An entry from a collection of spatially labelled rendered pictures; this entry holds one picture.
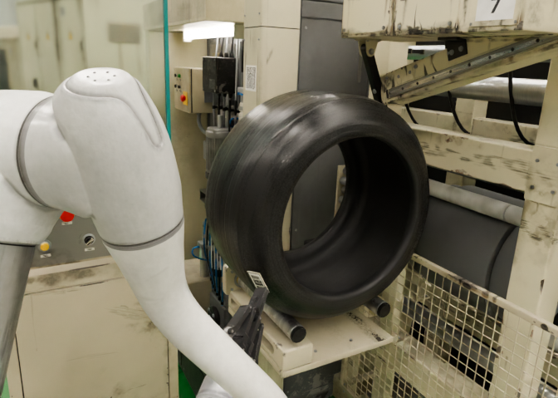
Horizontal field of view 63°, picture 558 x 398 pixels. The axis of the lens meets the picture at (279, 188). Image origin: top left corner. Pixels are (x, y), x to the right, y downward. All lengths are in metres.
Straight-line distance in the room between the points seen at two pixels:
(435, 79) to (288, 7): 0.46
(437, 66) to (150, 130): 1.01
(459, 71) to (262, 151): 0.58
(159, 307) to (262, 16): 0.95
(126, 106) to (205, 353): 0.35
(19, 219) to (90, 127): 0.16
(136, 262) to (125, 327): 1.20
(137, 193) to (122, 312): 1.24
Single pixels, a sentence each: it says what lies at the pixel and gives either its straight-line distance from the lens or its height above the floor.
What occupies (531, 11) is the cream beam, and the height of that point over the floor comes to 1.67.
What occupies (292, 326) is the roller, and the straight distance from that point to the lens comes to 1.21.
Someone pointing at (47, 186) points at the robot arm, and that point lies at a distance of 0.53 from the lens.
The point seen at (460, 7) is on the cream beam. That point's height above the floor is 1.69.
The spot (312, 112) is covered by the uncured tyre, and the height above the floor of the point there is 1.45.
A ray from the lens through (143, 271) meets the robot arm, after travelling 0.57.
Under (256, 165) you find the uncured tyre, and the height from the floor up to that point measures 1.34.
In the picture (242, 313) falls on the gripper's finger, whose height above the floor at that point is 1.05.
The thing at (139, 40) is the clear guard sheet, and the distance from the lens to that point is 1.54.
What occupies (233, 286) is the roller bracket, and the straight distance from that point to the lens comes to 1.48.
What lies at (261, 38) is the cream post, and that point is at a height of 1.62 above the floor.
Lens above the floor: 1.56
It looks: 15 degrees down
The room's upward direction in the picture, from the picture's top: 2 degrees clockwise
